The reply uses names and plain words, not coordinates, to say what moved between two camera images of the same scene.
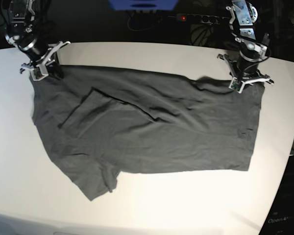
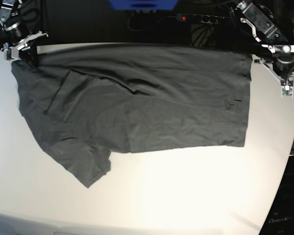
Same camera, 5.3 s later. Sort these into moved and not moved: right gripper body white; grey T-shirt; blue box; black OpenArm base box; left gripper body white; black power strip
Moved: right gripper body white; left gripper body white; grey T-shirt
Not moved: black OpenArm base box; blue box; black power strip
